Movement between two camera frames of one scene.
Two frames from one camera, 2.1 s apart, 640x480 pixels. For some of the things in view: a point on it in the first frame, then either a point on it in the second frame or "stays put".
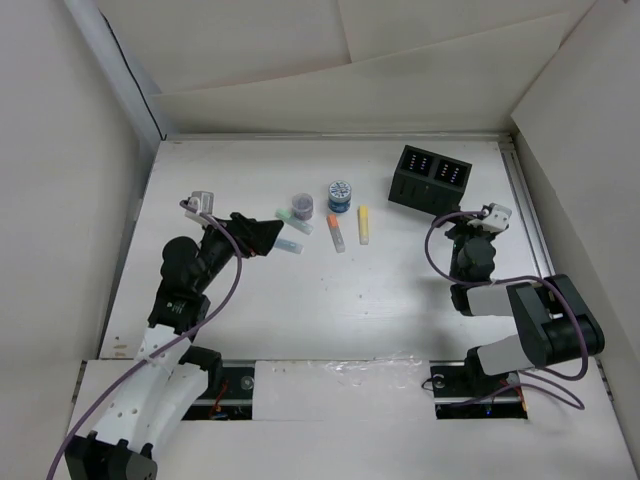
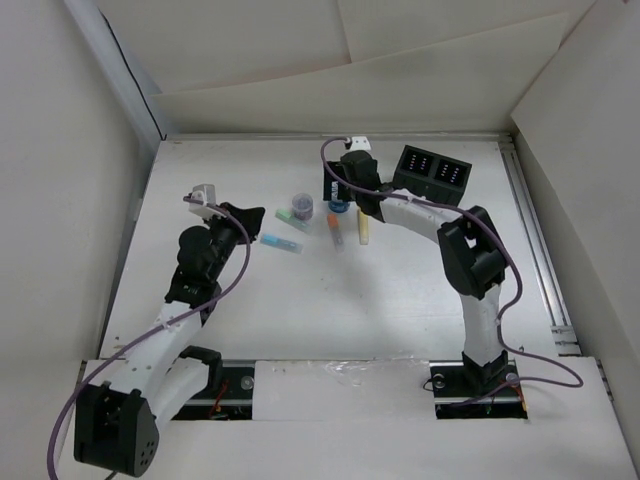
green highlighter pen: [285, 215] stays put
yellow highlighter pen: [363, 224] stays put
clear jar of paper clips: [302, 206] stays put
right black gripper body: [463, 231] → [355, 195]
